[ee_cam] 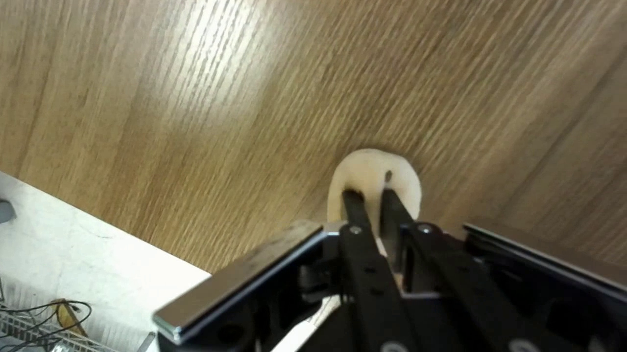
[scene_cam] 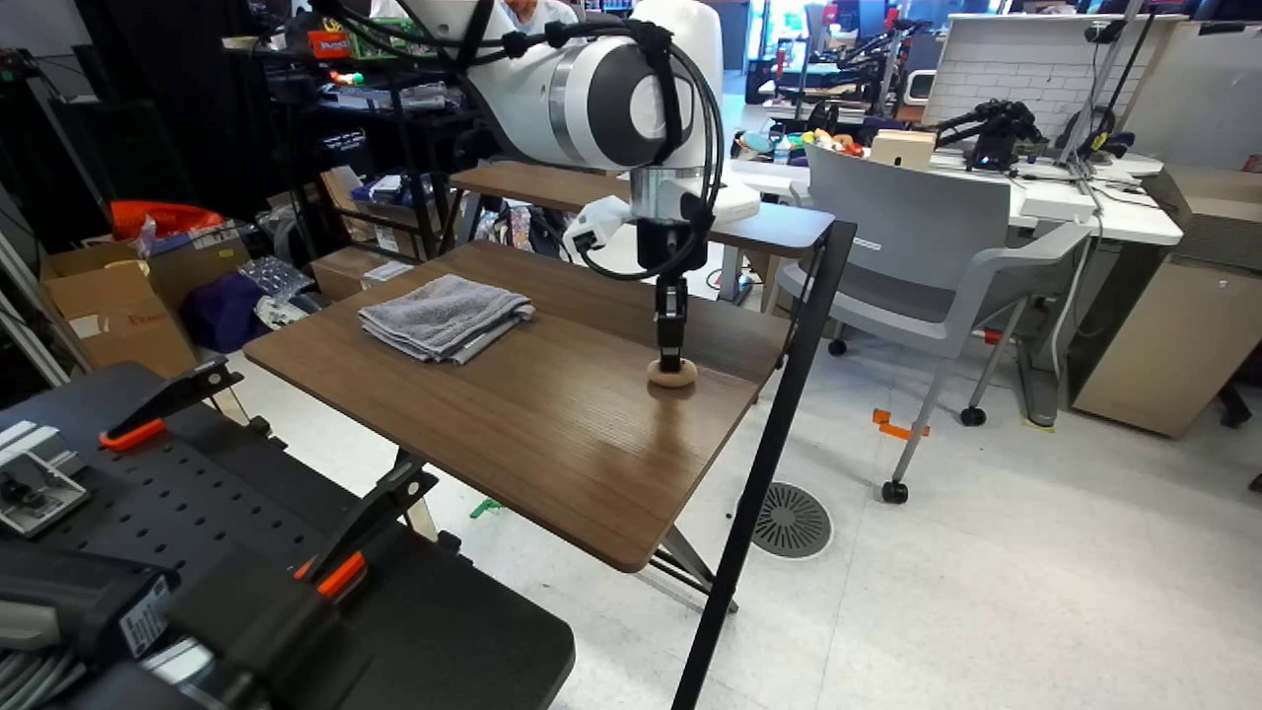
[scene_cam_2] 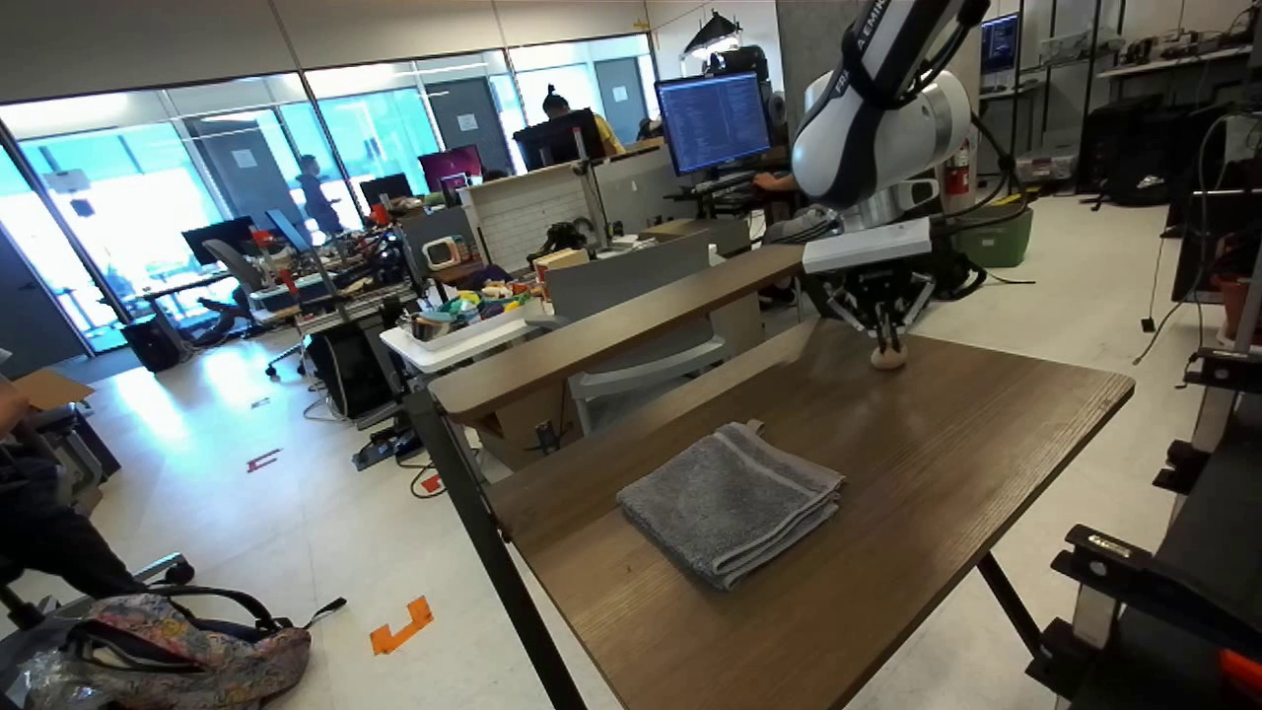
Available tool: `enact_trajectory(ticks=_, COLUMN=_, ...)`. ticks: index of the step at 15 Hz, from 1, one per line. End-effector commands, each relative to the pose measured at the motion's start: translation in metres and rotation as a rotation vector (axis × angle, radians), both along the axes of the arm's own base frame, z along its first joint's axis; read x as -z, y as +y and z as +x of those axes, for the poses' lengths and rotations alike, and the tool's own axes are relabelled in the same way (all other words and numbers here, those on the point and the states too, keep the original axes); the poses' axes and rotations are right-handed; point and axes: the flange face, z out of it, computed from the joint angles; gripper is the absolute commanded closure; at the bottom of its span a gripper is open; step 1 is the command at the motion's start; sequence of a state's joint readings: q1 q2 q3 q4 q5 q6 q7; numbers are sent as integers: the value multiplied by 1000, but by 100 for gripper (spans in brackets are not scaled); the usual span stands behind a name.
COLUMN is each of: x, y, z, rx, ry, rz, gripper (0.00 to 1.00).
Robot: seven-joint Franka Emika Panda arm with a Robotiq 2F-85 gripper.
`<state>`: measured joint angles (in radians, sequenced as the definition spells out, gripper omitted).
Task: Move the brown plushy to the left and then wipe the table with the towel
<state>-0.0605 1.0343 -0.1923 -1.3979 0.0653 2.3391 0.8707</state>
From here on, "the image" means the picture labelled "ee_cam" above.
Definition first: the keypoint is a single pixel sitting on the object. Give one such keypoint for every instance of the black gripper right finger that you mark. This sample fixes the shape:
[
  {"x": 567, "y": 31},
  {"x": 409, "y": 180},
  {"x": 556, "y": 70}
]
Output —
[{"x": 458, "y": 293}]

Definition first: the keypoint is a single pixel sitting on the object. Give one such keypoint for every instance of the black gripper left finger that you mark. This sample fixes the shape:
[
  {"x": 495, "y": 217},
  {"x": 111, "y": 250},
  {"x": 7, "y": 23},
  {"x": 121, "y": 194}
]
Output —
[{"x": 366, "y": 274}]

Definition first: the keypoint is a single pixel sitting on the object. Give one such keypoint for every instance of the small tan ball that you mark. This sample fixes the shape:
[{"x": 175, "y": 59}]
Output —
[{"x": 366, "y": 168}]

